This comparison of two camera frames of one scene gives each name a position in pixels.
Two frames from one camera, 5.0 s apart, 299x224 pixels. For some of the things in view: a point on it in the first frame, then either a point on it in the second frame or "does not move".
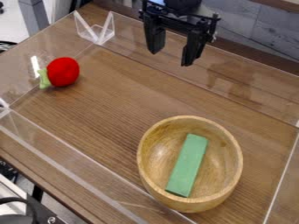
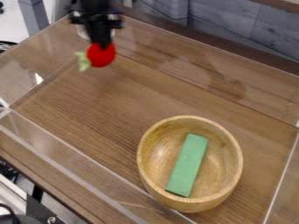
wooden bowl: [220, 170] does not move
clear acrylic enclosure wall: [117, 136] does not move
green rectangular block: [188, 164] does not move
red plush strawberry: [62, 73] -> [98, 56]
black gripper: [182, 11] -> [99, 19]
